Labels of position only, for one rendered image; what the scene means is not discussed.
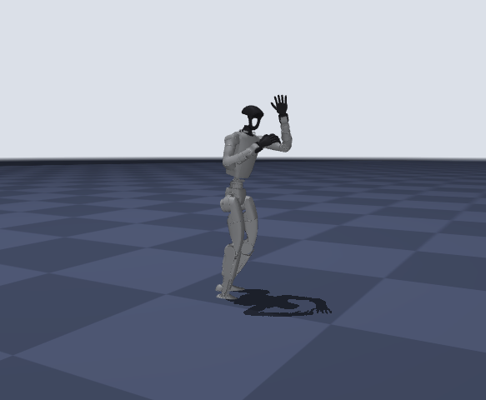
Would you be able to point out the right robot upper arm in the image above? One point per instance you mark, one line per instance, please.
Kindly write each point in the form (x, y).
(230, 143)

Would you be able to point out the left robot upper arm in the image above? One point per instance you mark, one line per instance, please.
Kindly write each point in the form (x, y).
(282, 147)

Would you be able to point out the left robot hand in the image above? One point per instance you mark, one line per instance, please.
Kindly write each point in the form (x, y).
(281, 107)

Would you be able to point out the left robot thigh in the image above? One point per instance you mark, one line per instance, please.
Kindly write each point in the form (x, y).
(250, 225)

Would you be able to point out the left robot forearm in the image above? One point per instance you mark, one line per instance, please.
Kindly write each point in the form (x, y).
(286, 136)

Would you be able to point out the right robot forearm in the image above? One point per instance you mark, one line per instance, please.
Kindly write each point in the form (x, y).
(243, 156)

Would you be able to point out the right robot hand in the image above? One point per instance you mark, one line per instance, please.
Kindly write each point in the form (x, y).
(267, 140)

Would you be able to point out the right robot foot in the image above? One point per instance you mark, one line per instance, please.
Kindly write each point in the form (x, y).
(228, 297)

